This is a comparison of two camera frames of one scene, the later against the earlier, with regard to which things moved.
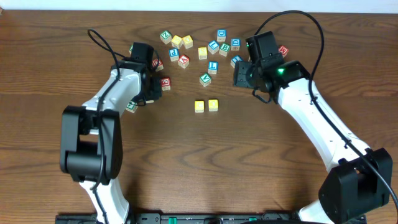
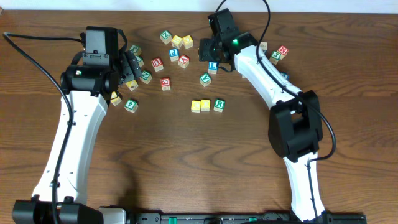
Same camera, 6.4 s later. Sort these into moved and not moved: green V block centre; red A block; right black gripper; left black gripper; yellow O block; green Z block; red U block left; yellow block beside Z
Moved: yellow O block; left black gripper; right black gripper
Not moved: green Z block; red U block left; red A block; green V block centre; yellow block beside Z
